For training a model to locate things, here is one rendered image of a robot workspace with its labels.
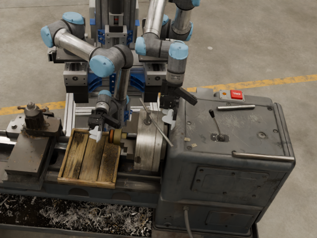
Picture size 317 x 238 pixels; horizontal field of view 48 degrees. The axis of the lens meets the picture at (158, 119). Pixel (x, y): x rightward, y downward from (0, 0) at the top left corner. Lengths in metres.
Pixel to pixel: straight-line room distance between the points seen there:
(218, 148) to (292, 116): 2.32
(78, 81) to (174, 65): 0.91
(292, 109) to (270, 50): 1.05
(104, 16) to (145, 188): 1.08
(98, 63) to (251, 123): 0.81
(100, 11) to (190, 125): 0.99
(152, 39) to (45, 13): 3.50
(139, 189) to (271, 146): 0.71
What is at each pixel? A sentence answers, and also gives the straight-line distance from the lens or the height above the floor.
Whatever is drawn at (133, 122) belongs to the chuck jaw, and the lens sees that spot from 1.81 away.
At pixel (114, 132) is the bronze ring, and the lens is 1.81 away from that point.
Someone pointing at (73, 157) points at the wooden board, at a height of 0.89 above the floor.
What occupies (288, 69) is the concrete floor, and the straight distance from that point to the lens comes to 4.52.
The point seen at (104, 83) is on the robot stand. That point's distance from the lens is 2.36.
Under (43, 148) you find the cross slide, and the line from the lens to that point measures 1.98.
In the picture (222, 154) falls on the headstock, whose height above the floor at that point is 1.26.
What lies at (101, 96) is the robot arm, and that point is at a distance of 2.01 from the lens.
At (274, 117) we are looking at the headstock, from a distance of 1.89.
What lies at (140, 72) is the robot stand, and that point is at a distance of 2.31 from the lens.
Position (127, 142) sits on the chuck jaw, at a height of 1.11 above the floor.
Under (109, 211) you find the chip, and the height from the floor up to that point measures 0.57.
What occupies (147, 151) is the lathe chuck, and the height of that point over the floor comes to 1.16.
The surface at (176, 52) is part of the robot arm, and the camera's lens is 1.40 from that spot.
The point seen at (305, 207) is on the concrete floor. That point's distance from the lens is 3.24.
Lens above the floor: 2.49
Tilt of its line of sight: 46 degrees down
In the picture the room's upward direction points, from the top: 8 degrees clockwise
